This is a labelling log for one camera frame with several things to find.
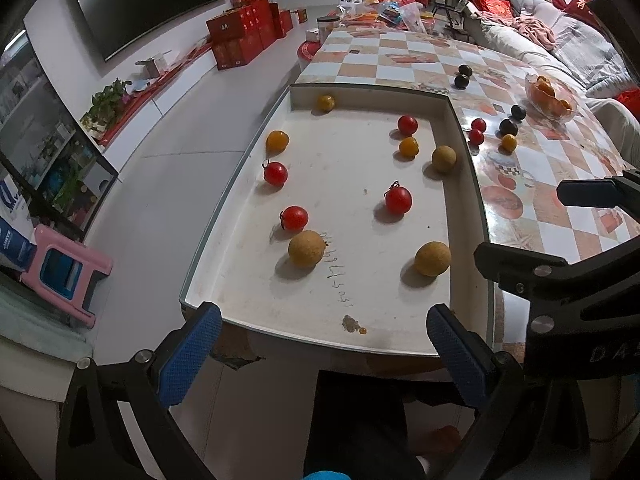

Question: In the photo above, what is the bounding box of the tan longan fruit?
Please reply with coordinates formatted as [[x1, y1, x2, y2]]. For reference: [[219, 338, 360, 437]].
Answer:
[[432, 145, 458, 174], [288, 230, 326, 269], [413, 240, 451, 278]]

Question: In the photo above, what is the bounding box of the yellow cherry tomato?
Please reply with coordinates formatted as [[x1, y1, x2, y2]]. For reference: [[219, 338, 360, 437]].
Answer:
[[398, 136, 420, 159], [265, 130, 290, 154], [317, 94, 336, 114], [500, 133, 518, 154]]

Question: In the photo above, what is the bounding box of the red cherry tomato with stem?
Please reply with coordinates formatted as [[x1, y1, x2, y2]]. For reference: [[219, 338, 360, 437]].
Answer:
[[384, 181, 413, 216]]

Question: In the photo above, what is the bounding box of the dark plum near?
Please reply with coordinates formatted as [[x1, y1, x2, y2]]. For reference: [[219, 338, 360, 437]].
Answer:
[[499, 118, 518, 136]]

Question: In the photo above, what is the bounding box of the dark plum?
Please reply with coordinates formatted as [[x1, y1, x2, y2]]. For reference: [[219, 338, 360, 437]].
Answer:
[[458, 64, 473, 78], [510, 104, 527, 122], [499, 118, 518, 136], [454, 74, 470, 90]]

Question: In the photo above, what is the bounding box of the glass bowl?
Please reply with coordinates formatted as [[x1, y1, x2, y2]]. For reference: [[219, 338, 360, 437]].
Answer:
[[525, 74, 577, 124]]

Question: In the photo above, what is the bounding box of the orange mandarin in bowl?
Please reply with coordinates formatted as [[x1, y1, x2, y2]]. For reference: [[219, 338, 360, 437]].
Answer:
[[527, 76, 574, 117]]

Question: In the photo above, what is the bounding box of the grey sofa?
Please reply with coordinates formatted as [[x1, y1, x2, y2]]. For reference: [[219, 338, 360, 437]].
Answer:
[[463, 0, 639, 167]]

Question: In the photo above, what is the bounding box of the pink blanket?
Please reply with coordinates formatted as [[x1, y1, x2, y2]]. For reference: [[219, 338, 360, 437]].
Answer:
[[510, 16, 556, 51]]

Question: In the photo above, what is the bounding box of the dark plum far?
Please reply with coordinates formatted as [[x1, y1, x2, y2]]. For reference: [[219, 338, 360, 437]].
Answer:
[[458, 64, 473, 78]]

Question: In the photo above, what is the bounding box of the pink plastic stool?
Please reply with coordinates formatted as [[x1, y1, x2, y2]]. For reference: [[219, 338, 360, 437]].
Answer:
[[20, 224, 113, 328]]

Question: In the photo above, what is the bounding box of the red embroidered cushion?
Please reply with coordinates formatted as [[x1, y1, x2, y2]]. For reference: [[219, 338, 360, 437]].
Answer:
[[564, 0, 603, 32]]

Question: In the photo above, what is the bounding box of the white shallow tray box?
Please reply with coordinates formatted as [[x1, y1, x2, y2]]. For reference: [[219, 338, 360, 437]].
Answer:
[[179, 84, 495, 356]]

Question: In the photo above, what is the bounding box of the glass jar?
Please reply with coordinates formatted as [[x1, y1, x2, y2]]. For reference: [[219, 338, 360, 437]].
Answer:
[[317, 15, 341, 44]]

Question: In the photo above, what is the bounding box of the potted green plant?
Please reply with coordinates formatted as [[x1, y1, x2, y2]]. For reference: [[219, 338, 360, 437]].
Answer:
[[80, 78, 132, 133]]

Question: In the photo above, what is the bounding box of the red gift boxes stack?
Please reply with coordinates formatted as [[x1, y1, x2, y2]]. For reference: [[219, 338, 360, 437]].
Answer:
[[206, 0, 308, 70]]

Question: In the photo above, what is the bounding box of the small white box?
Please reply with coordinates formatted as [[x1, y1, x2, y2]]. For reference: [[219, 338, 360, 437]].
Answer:
[[136, 51, 168, 79]]

